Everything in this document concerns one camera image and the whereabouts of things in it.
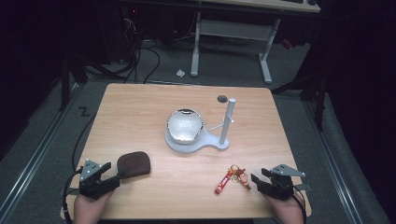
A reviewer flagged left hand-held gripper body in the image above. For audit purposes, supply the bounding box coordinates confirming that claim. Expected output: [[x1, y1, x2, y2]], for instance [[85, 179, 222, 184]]
[[78, 159, 121, 201]]

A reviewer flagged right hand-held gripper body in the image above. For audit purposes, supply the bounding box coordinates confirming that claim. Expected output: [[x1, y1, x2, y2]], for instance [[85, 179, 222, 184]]
[[257, 163, 307, 201]]

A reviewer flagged dark brown pouch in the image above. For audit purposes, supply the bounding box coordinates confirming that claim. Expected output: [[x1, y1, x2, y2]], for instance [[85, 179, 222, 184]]
[[116, 150, 152, 180]]

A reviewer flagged red figure keychain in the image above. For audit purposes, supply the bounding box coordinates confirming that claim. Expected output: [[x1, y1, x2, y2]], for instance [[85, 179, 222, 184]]
[[214, 163, 252, 195]]

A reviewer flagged white stand with pole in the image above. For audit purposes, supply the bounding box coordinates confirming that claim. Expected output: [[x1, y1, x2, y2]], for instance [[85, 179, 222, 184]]
[[164, 97, 237, 154]]

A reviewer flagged shiny silver bowl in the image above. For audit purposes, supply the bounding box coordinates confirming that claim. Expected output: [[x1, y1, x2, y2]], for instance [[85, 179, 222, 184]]
[[166, 107, 205, 146]]

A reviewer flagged person's left hand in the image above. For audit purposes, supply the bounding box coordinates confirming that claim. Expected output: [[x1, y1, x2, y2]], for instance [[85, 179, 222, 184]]
[[73, 189, 115, 224]]

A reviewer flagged person's right hand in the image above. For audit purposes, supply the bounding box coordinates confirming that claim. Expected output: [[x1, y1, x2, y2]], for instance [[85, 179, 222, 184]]
[[262, 191, 306, 224]]

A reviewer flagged black metal stand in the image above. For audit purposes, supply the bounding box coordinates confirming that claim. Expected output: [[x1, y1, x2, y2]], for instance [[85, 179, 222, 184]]
[[58, 54, 90, 112], [270, 69, 330, 133]]

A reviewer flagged white desk with metal legs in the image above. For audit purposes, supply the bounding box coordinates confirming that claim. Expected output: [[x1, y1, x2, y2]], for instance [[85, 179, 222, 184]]
[[190, 0, 322, 85]]

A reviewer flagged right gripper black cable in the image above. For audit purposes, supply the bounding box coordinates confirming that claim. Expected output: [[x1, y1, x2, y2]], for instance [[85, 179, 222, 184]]
[[291, 186, 308, 224]]

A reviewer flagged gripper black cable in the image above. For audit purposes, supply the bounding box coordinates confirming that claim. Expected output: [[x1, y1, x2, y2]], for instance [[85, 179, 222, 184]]
[[62, 167, 84, 224], [291, 186, 308, 224]]

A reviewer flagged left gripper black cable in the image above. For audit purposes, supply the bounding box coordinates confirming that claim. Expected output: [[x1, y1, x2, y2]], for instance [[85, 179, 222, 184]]
[[62, 167, 84, 224]]

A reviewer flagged black floor cable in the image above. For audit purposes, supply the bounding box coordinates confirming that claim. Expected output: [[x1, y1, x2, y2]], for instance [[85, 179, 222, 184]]
[[71, 113, 98, 173]]

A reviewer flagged metal floor rail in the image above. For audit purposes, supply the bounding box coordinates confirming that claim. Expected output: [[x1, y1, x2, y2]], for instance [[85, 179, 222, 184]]
[[302, 100, 364, 224], [0, 81, 84, 220]]

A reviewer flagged bundle of black cables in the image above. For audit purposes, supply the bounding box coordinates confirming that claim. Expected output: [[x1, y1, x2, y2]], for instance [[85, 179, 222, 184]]
[[116, 13, 162, 85]]

